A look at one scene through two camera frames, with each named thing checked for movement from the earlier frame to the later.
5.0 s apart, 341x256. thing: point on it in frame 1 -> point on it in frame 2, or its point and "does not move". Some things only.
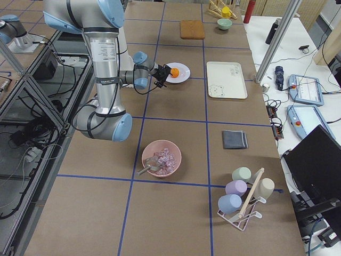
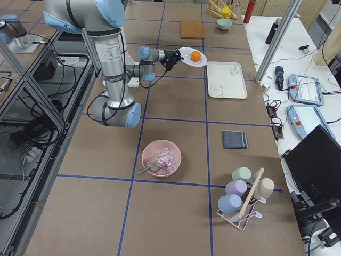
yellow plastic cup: (226, 12) does not move
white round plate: (184, 72) -> (186, 52)
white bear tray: (226, 80) does not move
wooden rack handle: (241, 214) does not move
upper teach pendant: (305, 89) does not move
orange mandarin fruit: (175, 72) -> (195, 56)
